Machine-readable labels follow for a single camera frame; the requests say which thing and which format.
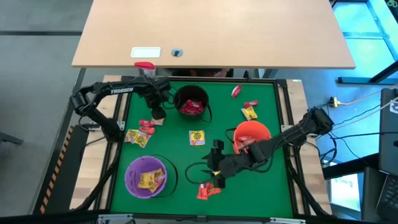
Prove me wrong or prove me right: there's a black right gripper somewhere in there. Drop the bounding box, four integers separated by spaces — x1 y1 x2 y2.
201 139 259 189

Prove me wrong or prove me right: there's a grey laptop lid with sticker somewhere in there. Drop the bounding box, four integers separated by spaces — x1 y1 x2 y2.
378 88 398 177

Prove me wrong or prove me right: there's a dark chair under desk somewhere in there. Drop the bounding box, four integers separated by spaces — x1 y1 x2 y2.
172 67 234 78

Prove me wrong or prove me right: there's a black yellow hazard strip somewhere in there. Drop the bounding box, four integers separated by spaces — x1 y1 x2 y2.
32 124 91 215

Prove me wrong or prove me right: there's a black plastic bucket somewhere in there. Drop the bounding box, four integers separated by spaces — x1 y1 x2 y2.
173 84 214 123

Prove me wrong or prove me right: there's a silver metal bracket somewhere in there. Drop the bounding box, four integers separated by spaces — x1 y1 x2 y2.
269 217 307 224
98 213 134 224

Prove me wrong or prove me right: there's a light wooden desk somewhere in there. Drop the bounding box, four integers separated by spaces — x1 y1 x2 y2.
71 0 357 70

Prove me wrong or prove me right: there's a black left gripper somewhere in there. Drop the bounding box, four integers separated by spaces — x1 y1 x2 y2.
144 79 172 121

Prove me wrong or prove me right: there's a black frame strut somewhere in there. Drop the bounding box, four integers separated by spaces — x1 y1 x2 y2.
74 146 124 212
285 158 332 218

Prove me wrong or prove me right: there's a lit white screen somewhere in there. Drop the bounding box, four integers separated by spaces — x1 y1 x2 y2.
329 173 363 213

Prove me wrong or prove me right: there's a grey chair leg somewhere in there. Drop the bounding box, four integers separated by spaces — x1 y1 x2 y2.
0 131 24 146

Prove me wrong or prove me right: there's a green felt table mat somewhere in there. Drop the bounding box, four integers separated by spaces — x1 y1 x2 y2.
111 80 295 218

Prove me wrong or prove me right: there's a dark metal floor frame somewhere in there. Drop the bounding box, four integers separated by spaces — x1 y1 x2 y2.
331 0 398 63

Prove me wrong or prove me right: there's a black desk base bar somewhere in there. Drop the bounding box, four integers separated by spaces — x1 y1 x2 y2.
338 60 398 85

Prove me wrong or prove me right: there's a black side table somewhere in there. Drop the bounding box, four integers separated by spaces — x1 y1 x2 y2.
322 152 382 180

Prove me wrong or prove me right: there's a beige cable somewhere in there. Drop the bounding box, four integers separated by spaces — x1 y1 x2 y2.
338 83 398 105
334 98 398 128

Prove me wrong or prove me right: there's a black desk leg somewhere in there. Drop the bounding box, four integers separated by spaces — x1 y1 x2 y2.
74 67 88 87

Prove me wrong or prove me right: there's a Windex spray bottle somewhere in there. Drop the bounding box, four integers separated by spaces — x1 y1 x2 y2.
134 61 156 78

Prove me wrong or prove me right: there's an orange pumpkin face bucket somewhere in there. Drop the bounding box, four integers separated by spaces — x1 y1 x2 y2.
225 120 273 156

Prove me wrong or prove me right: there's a black aluminium table frame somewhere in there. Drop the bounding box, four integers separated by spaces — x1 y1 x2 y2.
93 74 315 222

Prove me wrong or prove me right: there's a purple plastic bucket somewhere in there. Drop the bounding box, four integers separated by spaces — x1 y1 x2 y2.
124 154 179 199

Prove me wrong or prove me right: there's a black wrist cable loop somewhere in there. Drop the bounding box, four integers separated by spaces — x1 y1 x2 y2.
185 161 218 185

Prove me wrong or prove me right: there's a black rig crossbar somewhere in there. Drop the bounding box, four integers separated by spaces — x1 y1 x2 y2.
0 210 398 224

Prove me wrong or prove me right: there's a dark laptop with keyboard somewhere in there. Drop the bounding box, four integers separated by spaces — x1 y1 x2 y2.
361 167 398 223

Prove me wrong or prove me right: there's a white rectangular desk plate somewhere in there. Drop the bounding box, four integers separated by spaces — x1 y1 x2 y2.
131 46 162 59

